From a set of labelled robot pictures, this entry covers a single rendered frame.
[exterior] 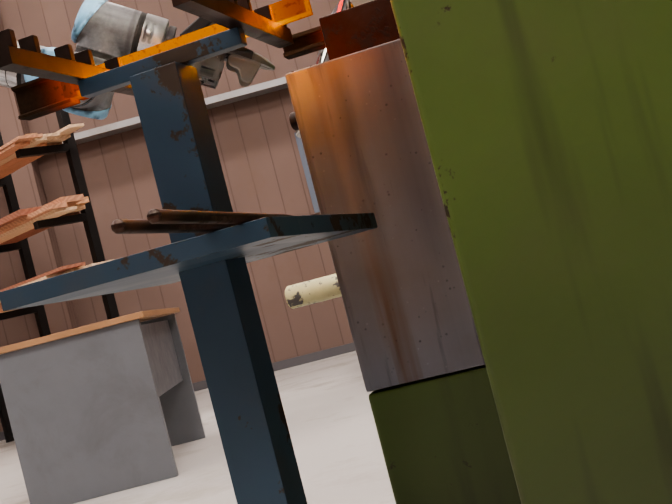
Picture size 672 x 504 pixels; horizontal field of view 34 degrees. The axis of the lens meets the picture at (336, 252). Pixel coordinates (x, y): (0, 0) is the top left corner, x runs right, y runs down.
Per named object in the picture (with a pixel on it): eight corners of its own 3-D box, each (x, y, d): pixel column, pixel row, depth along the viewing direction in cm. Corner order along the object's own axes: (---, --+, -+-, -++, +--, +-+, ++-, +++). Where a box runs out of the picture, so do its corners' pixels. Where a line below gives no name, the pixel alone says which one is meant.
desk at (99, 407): (211, 435, 610) (178, 307, 612) (183, 475, 475) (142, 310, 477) (87, 467, 607) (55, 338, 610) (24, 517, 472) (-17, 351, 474)
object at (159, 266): (2, 311, 113) (-3, 292, 113) (171, 283, 151) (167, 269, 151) (271, 237, 104) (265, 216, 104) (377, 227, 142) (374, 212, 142)
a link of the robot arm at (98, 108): (44, 106, 205) (62, 40, 204) (70, 112, 217) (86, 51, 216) (91, 119, 204) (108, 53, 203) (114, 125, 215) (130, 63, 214)
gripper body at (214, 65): (218, 90, 217) (158, 73, 215) (230, 49, 218) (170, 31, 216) (221, 81, 209) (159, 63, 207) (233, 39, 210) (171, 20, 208)
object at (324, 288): (287, 312, 210) (280, 285, 210) (295, 310, 215) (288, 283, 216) (514, 254, 200) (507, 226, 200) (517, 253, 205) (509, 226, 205)
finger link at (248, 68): (268, 91, 215) (222, 77, 213) (276, 62, 215) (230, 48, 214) (270, 87, 212) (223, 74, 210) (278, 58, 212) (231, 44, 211)
